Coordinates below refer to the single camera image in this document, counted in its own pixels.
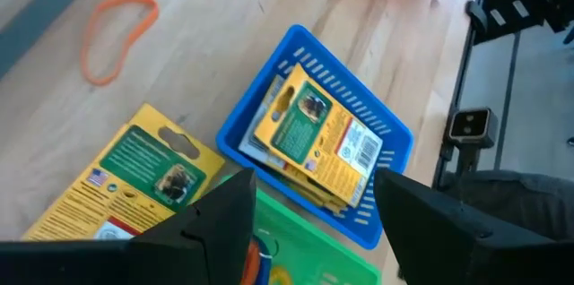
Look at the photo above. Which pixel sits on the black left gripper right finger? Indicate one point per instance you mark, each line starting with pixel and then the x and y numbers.
pixel 448 249

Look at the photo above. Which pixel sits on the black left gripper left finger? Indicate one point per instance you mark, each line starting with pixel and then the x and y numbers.
pixel 211 244

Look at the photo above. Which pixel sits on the orange coil wristband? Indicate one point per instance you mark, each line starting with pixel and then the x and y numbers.
pixel 250 262

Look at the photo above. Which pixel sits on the blue coil wristband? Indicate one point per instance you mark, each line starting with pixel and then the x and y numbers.
pixel 264 271

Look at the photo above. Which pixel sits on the yellow coil wristband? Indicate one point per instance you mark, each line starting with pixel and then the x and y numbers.
pixel 281 277

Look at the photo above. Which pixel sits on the yellow green card package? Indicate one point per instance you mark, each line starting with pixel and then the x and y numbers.
pixel 134 164
pixel 249 144
pixel 314 141

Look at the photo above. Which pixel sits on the green plastic basket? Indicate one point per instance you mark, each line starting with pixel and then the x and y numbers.
pixel 314 249

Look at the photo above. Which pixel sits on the blue plastic basket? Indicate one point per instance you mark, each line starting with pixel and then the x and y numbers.
pixel 242 128

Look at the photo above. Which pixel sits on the black table-level camera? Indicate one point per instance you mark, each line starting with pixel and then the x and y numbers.
pixel 471 124

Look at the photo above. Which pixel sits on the black aluminium table frame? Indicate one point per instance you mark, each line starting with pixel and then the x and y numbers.
pixel 477 16

